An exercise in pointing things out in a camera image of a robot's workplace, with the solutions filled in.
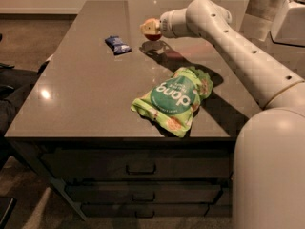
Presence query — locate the drawer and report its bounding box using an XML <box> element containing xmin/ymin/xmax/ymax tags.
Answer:
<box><xmin>41</xmin><ymin>149</ymin><xmax>230</xmax><ymax>180</ymax></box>
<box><xmin>66</xmin><ymin>182</ymin><xmax>222</xmax><ymax>204</ymax></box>
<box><xmin>81</xmin><ymin>203</ymin><xmax>209</xmax><ymax>219</ymax></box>

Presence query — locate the green chip bag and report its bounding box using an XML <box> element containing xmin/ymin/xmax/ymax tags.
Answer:
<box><xmin>131</xmin><ymin>67</ymin><xmax>214</xmax><ymax>137</ymax></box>

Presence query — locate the top left drawer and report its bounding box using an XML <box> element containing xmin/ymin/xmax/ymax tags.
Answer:
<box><xmin>41</xmin><ymin>149</ymin><xmax>230</xmax><ymax>180</ymax></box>

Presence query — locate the middle left drawer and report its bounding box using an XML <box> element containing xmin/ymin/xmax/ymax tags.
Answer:
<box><xmin>66</xmin><ymin>182</ymin><xmax>222</xmax><ymax>204</ymax></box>

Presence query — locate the blue rxbar wrapper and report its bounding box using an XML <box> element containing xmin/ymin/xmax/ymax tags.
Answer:
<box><xmin>105</xmin><ymin>35</ymin><xmax>132</xmax><ymax>55</ymax></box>

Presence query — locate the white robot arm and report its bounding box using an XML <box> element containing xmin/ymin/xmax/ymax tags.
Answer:
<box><xmin>140</xmin><ymin>0</ymin><xmax>305</xmax><ymax>229</ymax></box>

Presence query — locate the bottom left drawer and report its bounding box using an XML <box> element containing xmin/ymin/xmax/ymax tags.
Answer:
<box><xmin>81</xmin><ymin>203</ymin><xmax>209</xmax><ymax>219</ymax></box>

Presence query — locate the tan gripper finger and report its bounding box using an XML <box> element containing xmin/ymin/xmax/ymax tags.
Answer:
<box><xmin>140</xmin><ymin>18</ymin><xmax>160</xmax><ymax>35</ymax></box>

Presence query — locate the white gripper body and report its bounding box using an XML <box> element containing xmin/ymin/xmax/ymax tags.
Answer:
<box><xmin>160</xmin><ymin>9</ymin><xmax>196</xmax><ymax>38</ymax></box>

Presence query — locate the red apple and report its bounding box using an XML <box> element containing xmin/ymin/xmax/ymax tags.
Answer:
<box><xmin>144</xmin><ymin>33</ymin><xmax>162</xmax><ymax>41</ymax></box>

